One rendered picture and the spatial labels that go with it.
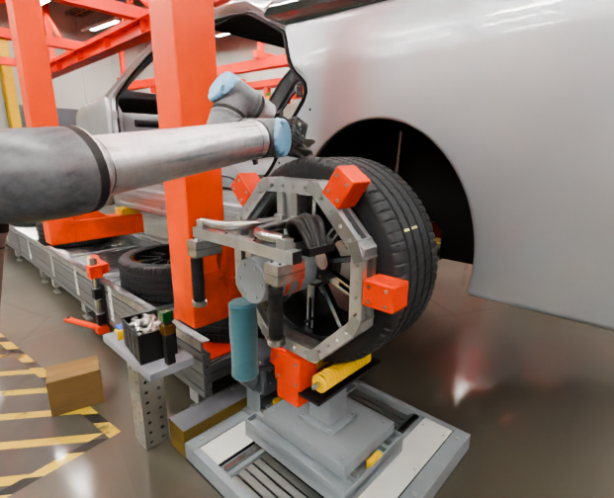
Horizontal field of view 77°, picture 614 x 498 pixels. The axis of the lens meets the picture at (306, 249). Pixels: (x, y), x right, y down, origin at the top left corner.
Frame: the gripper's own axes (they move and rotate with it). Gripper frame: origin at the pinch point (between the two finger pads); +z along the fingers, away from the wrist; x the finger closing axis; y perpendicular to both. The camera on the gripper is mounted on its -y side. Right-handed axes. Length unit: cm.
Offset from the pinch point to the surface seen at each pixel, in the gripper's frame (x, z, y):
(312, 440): -89, 38, -8
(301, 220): -30.5, -14.9, 20.0
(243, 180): -12.3, -11.6, -14.7
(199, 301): -53, -14, -17
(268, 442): -96, 36, -27
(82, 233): -12, 4, -239
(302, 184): -16.8, -9.5, 11.1
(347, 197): -21.2, -6.2, 25.5
